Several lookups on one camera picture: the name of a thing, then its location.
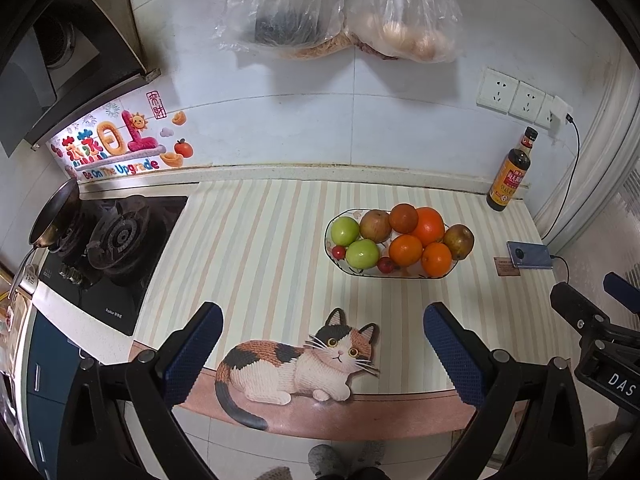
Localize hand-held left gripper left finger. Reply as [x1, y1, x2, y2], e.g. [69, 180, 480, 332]
[52, 301, 224, 480]

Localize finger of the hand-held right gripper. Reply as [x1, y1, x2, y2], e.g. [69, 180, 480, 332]
[550, 282, 608, 333]
[602, 272, 640, 315]

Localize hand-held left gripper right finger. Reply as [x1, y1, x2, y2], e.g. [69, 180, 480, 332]
[423, 301, 588, 480]

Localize bright orange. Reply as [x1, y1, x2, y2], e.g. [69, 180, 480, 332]
[412, 207, 446, 247]
[421, 242, 453, 278]
[388, 234, 424, 267]

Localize deer print oval plate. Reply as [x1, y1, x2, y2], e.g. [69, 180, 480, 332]
[324, 208, 463, 279]

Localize large green apple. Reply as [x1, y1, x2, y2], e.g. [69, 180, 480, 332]
[346, 238, 382, 269]

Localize small green apple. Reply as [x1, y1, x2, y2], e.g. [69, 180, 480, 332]
[331, 216, 361, 247]

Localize blue phone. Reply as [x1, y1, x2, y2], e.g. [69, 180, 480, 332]
[506, 241, 555, 271]

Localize beige fuzzy cloth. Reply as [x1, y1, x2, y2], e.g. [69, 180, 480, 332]
[585, 420, 628, 480]

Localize black gas stove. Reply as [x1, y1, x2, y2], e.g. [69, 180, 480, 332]
[31, 194, 190, 337]

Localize striped mat with cat print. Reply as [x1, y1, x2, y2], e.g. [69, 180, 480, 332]
[127, 178, 583, 433]

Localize olive brown apple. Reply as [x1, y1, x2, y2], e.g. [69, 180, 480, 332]
[443, 224, 475, 261]

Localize grey fuzzy slipper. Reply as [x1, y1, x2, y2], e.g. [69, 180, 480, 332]
[350, 441, 387, 471]
[307, 442, 350, 480]

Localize black burner grate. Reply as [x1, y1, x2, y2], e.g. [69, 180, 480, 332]
[52, 202, 98, 263]
[84, 197, 162, 277]

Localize dark sauce bottle yellow label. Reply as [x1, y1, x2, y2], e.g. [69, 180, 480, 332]
[486, 126, 539, 212]

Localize dark reddish orange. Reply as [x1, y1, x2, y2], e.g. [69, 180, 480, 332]
[389, 203, 419, 235]

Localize reddish brown apple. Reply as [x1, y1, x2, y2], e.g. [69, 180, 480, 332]
[359, 209, 393, 242]

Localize blue cabinet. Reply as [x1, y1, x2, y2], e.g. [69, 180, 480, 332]
[15, 305, 101, 480]

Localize black frying pan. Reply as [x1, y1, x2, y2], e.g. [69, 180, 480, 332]
[7, 178, 81, 301]

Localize black range hood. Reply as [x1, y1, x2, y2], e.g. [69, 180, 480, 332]
[0, 0, 162, 158]

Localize clear plastic bag pale contents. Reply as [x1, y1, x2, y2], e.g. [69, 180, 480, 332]
[344, 0, 463, 65]

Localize clear plastic bag dark contents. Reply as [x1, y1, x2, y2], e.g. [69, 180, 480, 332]
[215, 0, 347, 61]

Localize white fluted door frame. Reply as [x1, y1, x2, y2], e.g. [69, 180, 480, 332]
[532, 50, 640, 256]

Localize black charging cable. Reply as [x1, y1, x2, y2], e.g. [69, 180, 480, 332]
[541, 115, 582, 281]

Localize white wall socket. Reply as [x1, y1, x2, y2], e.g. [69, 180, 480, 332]
[476, 66, 518, 111]
[535, 92, 575, 133]
[509, 80, 546, 118]

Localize colourful wall sticker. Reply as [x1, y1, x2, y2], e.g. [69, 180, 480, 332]
[47, 90, 196, 183]

